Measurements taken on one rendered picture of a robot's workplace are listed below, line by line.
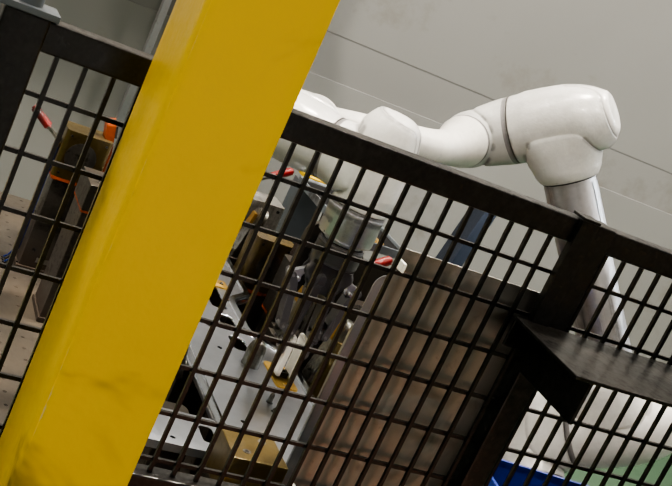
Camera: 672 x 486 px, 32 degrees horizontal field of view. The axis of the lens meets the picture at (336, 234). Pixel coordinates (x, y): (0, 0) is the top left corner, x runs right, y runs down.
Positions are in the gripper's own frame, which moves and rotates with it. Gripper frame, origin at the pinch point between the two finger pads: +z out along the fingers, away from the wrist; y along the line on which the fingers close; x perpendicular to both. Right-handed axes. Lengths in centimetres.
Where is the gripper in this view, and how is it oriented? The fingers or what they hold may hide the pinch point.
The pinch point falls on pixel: (290, 354)
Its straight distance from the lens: 182.8
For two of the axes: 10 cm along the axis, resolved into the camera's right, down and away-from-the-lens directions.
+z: -4.1, 8.8, 2.3
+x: 3.1, 3.8, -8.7
